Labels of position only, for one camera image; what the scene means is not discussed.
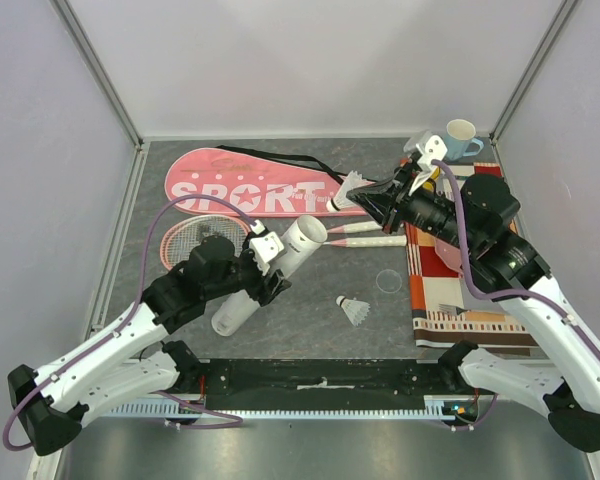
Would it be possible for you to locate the pink racket bag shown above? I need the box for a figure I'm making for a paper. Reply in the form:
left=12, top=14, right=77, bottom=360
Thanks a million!
left=164, top=148, right=364, bottom=218

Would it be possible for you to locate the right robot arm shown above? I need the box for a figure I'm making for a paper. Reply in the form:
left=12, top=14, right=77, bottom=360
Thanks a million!
left=346, top=163, right=600, bottom=453

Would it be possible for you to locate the pink dotted plate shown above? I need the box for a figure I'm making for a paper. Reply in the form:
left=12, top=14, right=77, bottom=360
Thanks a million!
left=434, top=239, right=463, bottom=275

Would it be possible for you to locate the light blue mug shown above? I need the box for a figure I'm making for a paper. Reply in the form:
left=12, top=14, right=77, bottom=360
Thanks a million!
left=444, top=119, right=484, bottom=161

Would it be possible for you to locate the white cable duct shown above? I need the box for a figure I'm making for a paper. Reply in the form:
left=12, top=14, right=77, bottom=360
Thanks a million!
left=104, top=397, right=475, bottom=421

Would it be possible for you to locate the pink badminton racket upper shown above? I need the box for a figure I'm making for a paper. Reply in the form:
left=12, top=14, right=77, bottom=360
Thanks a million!
left=158, top=214, right=386, bottom=269

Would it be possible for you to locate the pink badminton racket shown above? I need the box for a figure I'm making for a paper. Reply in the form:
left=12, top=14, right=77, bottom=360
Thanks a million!
left=159, top=215, right=407, bottom=270
left=158, top=214, right=386, bottom=269

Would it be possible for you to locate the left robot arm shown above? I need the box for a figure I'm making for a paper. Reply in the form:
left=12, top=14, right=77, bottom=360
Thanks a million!
left=7, top=231, right=290, bottom=456

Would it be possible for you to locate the orange patchwork cloth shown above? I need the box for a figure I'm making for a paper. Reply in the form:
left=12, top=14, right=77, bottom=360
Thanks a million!
left=403, top=160, right=551, bottom=349

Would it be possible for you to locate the clear tube lid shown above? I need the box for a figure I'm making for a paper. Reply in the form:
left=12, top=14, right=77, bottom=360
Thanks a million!
left=375, top=269, right=403, bottom=294

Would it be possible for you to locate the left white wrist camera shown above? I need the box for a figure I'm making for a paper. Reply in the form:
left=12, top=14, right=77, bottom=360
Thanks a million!
left=246, top=220, right=284, bottom=276

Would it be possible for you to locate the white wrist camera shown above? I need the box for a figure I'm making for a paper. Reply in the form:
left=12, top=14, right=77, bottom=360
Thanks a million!
left=246, top=220, right=284, bottom=276
left=403, top=130, right=448, bottom=195

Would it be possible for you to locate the yellow mug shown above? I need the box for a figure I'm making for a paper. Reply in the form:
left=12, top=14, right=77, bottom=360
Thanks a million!
left=422, top=168, right=440, bottom=193

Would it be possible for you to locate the pink badminton racket lower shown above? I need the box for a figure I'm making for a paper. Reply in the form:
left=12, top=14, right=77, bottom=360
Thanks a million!
left=159, top=215, right=407, bottom=270

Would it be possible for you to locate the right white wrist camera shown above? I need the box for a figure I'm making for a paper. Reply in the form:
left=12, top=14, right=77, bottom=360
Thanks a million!
left=403, top=130, right=448, bottom=195

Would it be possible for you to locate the white shuttlecock tube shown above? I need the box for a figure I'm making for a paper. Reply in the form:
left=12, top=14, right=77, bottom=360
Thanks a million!
left=211, top=215, right=327, bottom=337

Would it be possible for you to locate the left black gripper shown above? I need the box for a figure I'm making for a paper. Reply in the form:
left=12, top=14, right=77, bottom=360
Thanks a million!
left=204, top=232, right=291, bottom=306

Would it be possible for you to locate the white shuttlecock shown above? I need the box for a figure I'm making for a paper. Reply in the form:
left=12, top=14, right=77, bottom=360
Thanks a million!
left=336, top=295, right=370, bottom=327
left=326, top=171, right=369, bottom=213

